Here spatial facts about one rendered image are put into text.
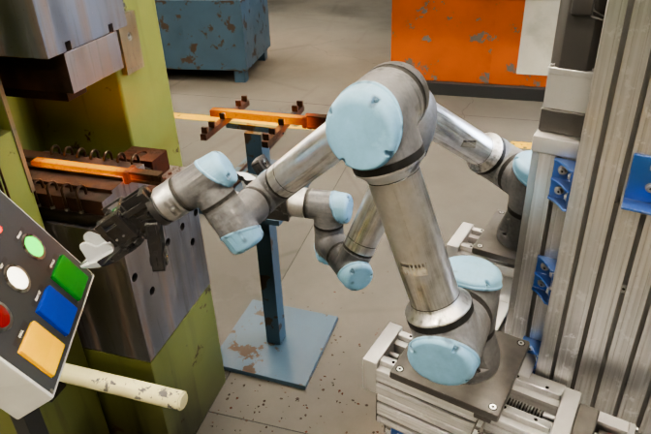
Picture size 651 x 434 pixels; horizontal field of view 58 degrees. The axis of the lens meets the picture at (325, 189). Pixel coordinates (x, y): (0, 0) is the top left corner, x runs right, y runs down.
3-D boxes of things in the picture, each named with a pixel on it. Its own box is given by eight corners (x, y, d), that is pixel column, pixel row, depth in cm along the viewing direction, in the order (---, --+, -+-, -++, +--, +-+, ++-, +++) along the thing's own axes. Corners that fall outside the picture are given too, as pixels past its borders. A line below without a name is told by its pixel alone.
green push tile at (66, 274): (89, 276, 123) (62, 253, 119) (82, 299, 117) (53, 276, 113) (83, 280, 124) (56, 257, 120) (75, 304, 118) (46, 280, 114)
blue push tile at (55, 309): (78, 307, 115) (49, 283, 111) (68, 334, 108) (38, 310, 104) (71, 312, 115) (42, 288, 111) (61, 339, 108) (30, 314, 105)
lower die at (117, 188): (148, 187, 170) (143, 161, 166) (107, 224, 153) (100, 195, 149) (29, 171, 181) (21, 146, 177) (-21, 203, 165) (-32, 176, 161)
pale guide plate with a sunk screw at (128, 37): (144, 66, 182) (134, 10, 173) (128, 76, 174) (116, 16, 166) (139, 66, 182) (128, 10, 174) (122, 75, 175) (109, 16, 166)
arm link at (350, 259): (466, 106, 124) (373, 296, 139) (438, 89, 133) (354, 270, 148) (424, 90, 119) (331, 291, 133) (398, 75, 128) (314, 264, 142)
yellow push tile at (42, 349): (65, 344, 106) (34, 319, 103) (54, 375, 99) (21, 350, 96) (58, 349, 106) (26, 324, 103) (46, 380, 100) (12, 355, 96)
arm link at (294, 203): (301, 197, 141) (312, 181, 148) (283, 195, 143) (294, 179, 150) (302, 224, 145) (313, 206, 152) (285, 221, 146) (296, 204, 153)
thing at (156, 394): (191, 400, 143) (187, 385, 140) (179, 418, 138) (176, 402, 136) (41, 364, 155) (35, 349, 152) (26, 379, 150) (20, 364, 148)
